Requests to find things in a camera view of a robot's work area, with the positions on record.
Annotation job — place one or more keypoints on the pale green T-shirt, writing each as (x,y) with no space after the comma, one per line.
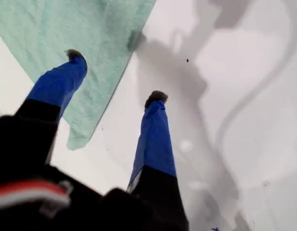
(54,29)

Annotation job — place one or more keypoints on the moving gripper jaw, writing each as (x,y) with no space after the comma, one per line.
(54,84)

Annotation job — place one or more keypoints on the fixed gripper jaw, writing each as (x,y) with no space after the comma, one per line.
(155,144)

